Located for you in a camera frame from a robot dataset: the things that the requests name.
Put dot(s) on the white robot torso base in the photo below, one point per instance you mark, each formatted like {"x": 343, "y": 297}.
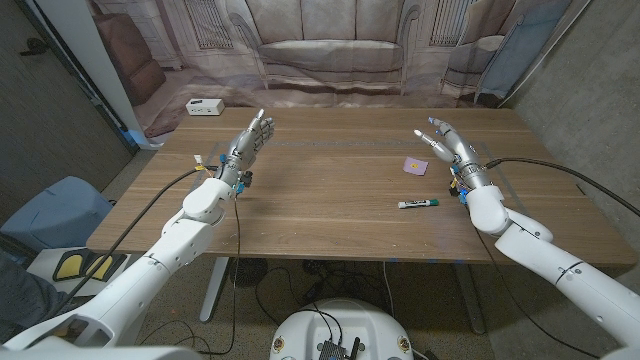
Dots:
{"x": 305, "y": 330}

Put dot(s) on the purple sticky note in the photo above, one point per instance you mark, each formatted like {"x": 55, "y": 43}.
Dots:
{"x": 420, "y": 169}

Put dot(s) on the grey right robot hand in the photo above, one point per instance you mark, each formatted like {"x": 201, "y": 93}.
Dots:
{"x": 462, "y": 152}

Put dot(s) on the small white electronics box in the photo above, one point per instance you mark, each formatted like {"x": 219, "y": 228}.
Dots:
{"x": 204, "y": 106}

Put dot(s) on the white marker with green cap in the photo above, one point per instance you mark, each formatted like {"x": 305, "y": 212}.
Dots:
{"x": 415, "y": 203}

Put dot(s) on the person in dark grey clothing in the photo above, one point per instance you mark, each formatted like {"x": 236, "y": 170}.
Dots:
{"x": 25, "y": 300}

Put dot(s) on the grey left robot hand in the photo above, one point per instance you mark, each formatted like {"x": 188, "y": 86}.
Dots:
{"x": 245, "y": 150}

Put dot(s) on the yellow foot pedal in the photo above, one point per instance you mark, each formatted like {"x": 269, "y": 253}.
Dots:
{"x": 67, "y": 265}
{"x": 102, "y": 266}

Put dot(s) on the printed sofa room backdrop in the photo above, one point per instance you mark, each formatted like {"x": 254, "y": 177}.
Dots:
{"x": 330, "y": 55}

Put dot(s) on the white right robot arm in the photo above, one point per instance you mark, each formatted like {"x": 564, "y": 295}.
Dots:
{"x": 550, "y": 255}

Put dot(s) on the black round floor fan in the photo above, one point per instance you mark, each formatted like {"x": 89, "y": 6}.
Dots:
{"x": 248, "y": 271}

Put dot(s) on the white table leg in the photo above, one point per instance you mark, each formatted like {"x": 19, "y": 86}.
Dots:
{"x": 214, "y": 290}
{"x": 470, "y": 300}

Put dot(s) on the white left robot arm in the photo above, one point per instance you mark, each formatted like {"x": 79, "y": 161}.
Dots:
{"x": 170, "y": 250}

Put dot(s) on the blue upholstered chair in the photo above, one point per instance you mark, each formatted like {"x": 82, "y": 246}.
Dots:
{"x": 55, "y": 215}

